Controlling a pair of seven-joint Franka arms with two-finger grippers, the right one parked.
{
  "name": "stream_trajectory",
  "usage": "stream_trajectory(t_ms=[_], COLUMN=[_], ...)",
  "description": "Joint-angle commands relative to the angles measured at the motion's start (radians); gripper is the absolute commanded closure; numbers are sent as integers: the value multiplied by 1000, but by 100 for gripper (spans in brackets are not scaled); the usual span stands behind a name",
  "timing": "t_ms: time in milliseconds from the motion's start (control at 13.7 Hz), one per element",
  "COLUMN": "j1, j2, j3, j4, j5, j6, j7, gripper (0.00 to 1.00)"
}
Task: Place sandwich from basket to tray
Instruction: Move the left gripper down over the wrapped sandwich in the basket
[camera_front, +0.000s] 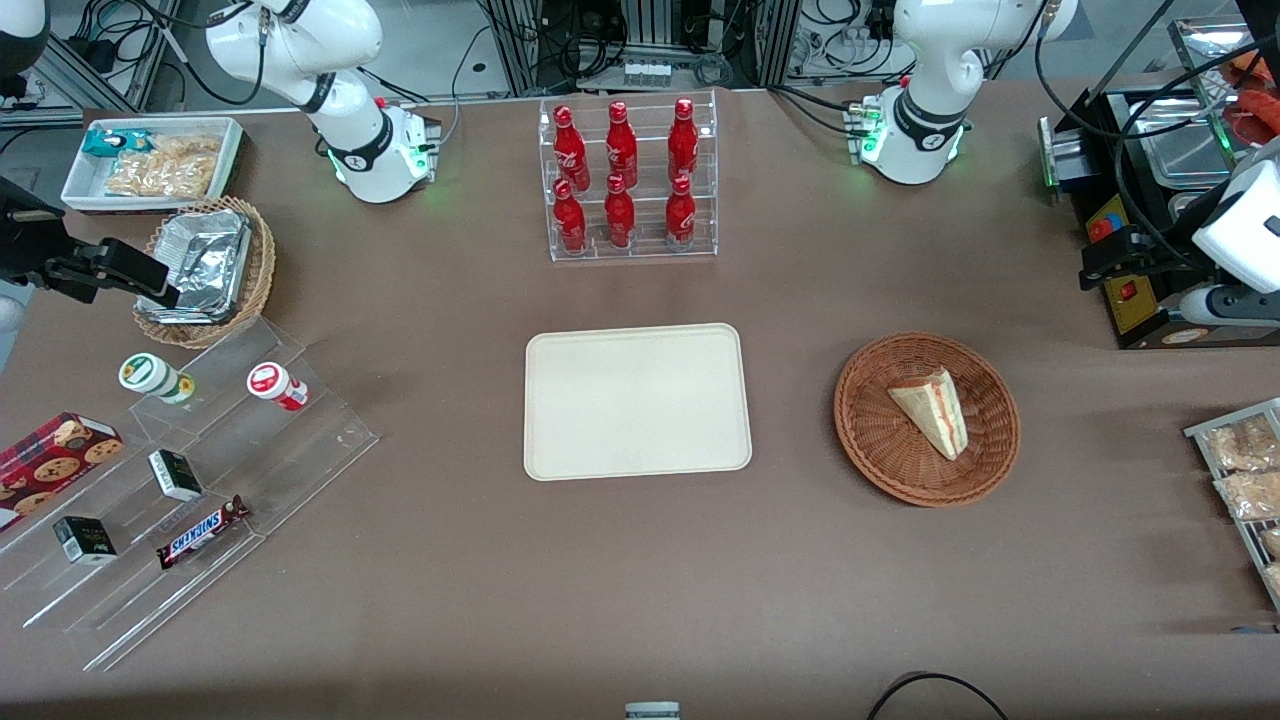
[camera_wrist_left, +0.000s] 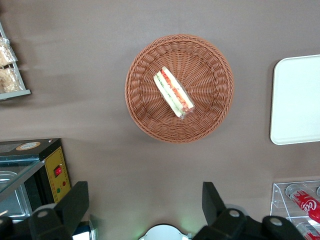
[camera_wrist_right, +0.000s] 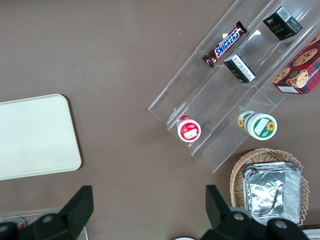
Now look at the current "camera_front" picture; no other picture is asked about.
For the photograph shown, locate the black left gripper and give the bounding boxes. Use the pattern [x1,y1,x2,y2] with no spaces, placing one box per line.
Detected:
[1079,226,1207,293]

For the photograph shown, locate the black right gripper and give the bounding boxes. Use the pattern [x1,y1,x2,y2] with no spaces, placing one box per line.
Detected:
[0,177,182,308]

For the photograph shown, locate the triangular sandwich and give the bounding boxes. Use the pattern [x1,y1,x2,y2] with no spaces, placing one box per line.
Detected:
[887,367,970,462]

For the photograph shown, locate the tan wicker basket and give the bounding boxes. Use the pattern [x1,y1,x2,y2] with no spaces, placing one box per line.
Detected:
[133,196,277,350]

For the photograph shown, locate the tray of packaged snacks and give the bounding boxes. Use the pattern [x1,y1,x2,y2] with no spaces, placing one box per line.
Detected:
[1184,398,1280,612]

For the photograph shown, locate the brown round wicker basket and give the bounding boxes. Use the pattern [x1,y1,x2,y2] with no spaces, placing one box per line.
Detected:
[834,332,1022,508]

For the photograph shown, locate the cream plastic serving tray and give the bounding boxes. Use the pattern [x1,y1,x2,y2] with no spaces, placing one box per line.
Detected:
[524,323,753,482]

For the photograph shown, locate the black food warmer cabinet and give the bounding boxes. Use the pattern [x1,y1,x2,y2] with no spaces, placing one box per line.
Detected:
[1038,15,1280,351]

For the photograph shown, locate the aluminium foil container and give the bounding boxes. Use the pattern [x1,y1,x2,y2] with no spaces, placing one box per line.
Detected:
[137,208,252,324]

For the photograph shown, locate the white rectangular snack bin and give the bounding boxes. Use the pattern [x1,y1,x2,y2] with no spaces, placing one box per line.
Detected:
[60,117,246,214]

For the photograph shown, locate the steel warmer pan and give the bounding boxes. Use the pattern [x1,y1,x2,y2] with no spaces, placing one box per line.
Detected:
[1166,190,1216,227]
[1128,95,1239,189]

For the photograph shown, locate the green lid snack cup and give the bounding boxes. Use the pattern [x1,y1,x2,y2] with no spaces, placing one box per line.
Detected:
[118,353,196,406]

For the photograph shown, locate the clear bag of crackers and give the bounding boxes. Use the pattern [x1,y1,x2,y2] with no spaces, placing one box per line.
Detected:
[150,134,222,163]
[104,152,218,200]

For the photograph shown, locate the teal snack packet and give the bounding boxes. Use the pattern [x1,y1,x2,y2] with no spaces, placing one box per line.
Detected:
[82,128,153,159]

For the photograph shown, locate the red lid snack cup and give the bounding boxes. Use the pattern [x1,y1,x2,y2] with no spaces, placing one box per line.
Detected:
[247,362,310,412]

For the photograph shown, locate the red cookie box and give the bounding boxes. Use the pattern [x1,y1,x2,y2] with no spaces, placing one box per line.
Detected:
[0,412,125,532]

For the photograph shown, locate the small black carton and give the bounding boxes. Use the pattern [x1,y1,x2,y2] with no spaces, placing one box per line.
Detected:
[148,449,205,503]
[53,516,118,566]

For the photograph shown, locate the clear bag of fried snack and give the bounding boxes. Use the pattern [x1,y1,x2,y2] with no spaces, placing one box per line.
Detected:
[1214,470,1280,521]
[1202,414,1280,473]

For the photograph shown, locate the clear acrylic stepped display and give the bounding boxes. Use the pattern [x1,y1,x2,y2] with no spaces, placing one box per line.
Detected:
[0,318,379,673]

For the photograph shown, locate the snickers chocolate bar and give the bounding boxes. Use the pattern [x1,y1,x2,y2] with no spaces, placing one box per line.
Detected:
[156,495,251,571]

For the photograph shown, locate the red cola bottle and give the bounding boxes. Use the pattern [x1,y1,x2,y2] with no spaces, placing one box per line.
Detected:
[667,97,700,185]
[553,105,591,192]
[604,173,637,250]
[665,175,697,251]
[605,100,639,189]
[552,178,588,254]

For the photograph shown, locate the clear acrylic bottle rack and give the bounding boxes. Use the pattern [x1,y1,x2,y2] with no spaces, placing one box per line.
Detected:
[538,88,719,263]

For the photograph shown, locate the black cable loop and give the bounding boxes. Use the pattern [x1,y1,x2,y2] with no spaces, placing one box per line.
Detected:
[866,672,1009,720]

